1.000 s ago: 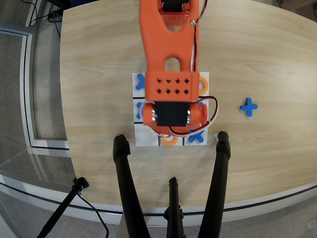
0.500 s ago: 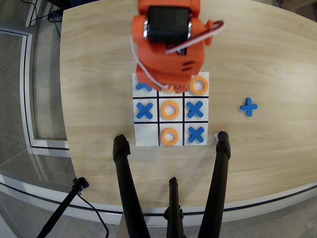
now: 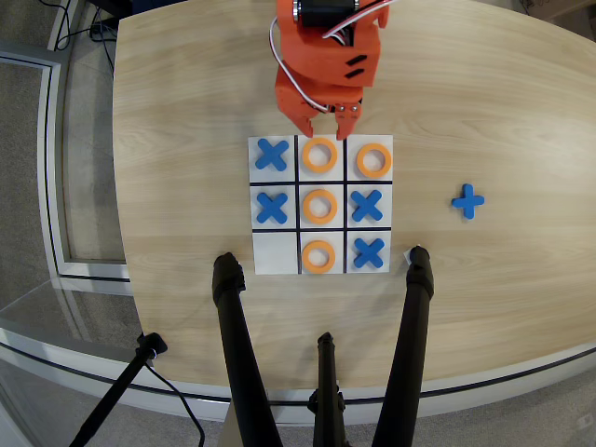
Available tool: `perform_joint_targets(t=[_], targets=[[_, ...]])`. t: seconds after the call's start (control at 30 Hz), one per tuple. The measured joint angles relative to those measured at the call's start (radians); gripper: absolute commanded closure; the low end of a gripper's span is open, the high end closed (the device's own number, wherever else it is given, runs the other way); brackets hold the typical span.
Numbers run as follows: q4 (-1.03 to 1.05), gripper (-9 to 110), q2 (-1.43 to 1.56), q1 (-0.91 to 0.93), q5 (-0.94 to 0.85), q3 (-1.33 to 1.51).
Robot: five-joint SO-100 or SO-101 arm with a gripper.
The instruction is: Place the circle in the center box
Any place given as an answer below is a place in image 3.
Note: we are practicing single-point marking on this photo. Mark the black stand pole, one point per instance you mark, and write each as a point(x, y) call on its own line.
point(116, 391)

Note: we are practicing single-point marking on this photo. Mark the white tic-tac-toe board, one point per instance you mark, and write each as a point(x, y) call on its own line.
point(274, 256)

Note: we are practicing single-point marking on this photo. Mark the cardboard box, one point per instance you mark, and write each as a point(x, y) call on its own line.
point(559, 7)

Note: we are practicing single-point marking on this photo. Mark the thin black tripod leg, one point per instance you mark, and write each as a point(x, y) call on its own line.
point(328, 396)

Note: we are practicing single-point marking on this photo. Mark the white tape piece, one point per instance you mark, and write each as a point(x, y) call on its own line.
point(407, 255)

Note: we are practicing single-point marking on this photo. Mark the grey metal floor frame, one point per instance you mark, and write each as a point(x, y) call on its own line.
point(51, 139)

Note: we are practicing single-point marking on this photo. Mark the black furniture base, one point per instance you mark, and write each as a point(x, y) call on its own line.
point(116, 4)

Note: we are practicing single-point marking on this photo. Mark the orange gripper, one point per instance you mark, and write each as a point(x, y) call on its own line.
point(298, 100)

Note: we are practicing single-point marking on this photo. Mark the blue X piece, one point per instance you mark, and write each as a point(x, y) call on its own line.
point(468, 201)
point(369, 253)
point(272, 208)
point(272, 155)
point(367, 206)

